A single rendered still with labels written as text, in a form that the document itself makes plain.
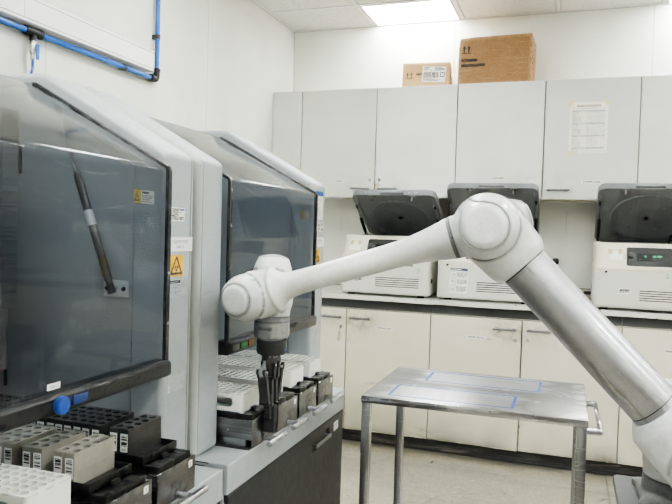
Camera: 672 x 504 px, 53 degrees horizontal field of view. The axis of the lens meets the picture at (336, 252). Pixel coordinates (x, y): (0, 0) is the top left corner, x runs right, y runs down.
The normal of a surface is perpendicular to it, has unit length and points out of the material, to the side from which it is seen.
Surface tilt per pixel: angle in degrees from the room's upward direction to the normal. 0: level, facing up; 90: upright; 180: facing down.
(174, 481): 90
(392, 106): 90
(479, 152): 90
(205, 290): 90
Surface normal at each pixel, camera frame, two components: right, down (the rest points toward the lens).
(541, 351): -0.33, 0.02
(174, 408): 0.94, 0.04
